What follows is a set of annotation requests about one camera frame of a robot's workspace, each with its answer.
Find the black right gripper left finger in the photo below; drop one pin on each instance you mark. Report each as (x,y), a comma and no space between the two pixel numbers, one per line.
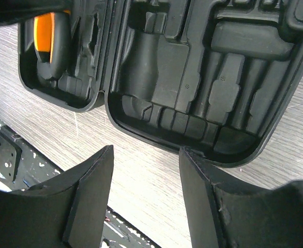
(67,210)

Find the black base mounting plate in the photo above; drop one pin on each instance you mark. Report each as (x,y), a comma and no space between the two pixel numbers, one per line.
(23,166)

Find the orange black pliers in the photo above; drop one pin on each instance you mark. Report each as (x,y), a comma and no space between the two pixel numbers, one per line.
(52,41)

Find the black plastic tool case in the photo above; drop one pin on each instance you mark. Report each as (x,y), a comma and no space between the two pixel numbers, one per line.
(212,76)

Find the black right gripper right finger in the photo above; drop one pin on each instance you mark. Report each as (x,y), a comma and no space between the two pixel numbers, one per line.
(224,211)

